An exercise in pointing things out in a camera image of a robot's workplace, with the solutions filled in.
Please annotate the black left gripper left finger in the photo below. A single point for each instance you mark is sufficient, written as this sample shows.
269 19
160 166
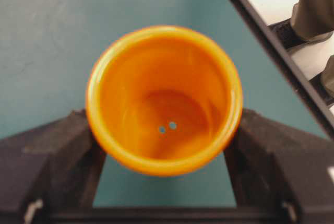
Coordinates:
57 165

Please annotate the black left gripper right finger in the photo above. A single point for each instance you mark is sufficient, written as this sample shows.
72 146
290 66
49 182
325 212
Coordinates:
276 166

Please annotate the orange plastic cup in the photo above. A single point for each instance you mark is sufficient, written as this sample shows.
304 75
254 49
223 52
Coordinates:
164 100

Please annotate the black shoe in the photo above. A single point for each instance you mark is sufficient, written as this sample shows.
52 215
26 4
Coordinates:
288 37

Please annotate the person leg in olive trousers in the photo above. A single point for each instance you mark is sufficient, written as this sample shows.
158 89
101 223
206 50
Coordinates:
312 19

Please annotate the black aluminium table frame rail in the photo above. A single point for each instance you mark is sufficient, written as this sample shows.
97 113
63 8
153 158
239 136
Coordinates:
311 92

